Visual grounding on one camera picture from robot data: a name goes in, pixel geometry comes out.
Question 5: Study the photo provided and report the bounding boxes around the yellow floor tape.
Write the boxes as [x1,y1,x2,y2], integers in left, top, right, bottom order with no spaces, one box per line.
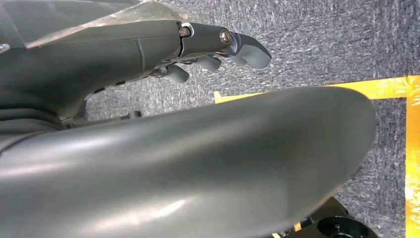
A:
[213,75,420,238]

